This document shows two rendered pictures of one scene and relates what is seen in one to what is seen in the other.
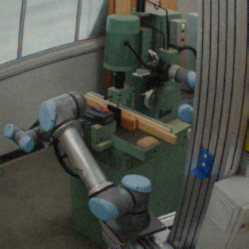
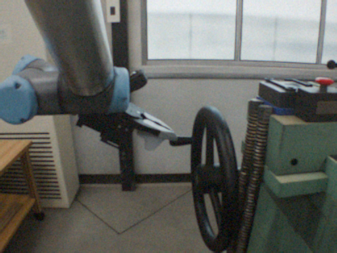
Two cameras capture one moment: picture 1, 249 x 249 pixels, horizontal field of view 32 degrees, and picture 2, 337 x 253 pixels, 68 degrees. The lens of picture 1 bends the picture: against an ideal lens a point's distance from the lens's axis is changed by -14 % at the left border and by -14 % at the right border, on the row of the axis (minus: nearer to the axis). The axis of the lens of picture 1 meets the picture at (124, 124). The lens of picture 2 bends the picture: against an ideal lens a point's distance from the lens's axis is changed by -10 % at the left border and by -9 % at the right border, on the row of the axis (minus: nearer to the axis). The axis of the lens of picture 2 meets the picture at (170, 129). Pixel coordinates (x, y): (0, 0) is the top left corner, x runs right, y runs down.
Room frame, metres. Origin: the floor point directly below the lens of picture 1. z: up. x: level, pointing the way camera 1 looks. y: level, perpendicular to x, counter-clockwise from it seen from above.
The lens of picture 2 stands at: (1.74, 0.01, 1.09)
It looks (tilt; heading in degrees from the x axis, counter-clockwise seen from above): 21 degrees down; 42
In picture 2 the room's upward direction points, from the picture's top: straight up
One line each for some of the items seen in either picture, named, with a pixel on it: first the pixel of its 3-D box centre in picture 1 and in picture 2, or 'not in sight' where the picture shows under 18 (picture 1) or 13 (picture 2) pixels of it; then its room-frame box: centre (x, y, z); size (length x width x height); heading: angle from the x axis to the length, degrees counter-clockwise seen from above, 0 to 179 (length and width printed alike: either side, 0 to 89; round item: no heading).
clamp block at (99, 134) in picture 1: (96, 128); (293, 133); (2.23, 0.14, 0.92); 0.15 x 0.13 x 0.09; 49
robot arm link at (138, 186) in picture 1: (135, 193); not in sight; (1.56, -0.06, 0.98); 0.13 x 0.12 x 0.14; 137
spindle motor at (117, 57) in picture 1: (121, 40); not in sight; (2.40, 0.04, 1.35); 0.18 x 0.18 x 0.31
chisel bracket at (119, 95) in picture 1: (121, 94); not in sight; (2.41, 0.03, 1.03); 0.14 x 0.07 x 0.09; 139
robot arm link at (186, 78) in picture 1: (188, 78); not in sight; (1.97, -0.27, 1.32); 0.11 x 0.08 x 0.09; 49
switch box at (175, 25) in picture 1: (178, 32); not in sight; (2.55, -0.28, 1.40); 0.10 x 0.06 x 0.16; 139
